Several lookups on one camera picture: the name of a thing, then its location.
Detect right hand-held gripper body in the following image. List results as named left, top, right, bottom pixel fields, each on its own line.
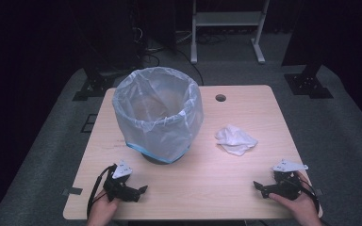
left=267, top=158, right=309, bottom=202

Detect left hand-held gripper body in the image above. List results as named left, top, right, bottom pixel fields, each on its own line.
left=102, top=159, right=140, bottom=203

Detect person's left hand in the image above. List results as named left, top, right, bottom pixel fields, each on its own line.
left=86, top=195, right=121, bottom=226

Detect person's right hand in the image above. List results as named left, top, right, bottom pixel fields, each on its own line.
left=268, top=170, right=323, bottom=226

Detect dark round trash bin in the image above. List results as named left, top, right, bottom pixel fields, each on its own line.
left=140, top=144, right=190, bottom=166

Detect crumpled white tissue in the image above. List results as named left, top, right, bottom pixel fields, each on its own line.
left=214, top=123, right=259, bottom=157

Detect trash bin with plastic liner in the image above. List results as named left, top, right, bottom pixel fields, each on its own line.
left=111, top=66, right=205, bottom=165

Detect black metal stand base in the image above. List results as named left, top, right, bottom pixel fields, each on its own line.
left=72, top=64, right=122, bottom=102
left=283, top=62, right=335, bottom=100

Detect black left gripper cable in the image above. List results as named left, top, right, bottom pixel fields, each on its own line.
left=86, top=164, right=118, bottom=218

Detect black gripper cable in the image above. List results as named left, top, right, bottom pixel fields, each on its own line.
left=290, top=175, right=321, bottom=215
left=86, top=164, right=118, bottom=218

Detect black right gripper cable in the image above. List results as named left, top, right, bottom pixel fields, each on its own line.
left=290, top=175, right=321, bottom=215

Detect black floor cables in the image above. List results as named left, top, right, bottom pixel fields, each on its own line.
left=131, top=26, right=230, bottom=87

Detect white metal desk frame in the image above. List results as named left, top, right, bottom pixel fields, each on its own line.
left=189, top=0, right=271, bottom=65

